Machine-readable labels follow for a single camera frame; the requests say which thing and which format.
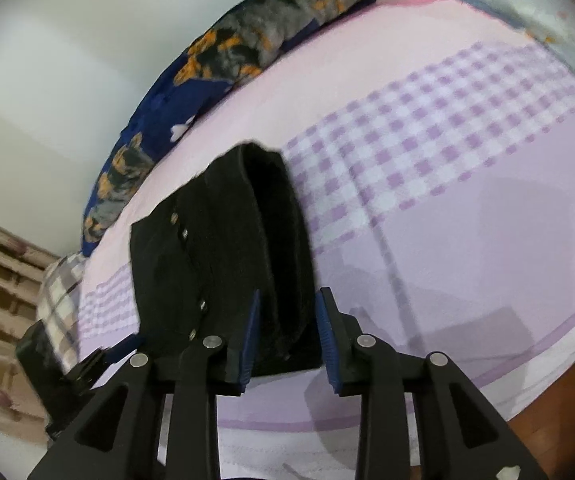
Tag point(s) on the black pants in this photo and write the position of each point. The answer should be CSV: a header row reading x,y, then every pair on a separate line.
x,y
227,240

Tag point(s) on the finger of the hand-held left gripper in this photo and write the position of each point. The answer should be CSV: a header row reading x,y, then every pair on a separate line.
x,y
100,362

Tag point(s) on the white dotted cloth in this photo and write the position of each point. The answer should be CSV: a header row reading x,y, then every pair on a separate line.
x,y
542,5

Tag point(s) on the purple checked bed sheet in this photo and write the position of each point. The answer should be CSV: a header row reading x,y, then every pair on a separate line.
x,y
442,235

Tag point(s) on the beige plaid cloth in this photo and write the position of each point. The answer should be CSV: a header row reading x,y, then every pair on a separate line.
x,y
60,290

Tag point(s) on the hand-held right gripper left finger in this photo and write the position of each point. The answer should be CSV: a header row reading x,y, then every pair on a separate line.
x,y
250,345

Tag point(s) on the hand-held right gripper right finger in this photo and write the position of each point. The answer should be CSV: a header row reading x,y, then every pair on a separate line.
x,y
326,342

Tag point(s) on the navy orange patterned pillow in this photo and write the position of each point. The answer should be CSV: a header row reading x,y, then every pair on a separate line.
x,y
267,25

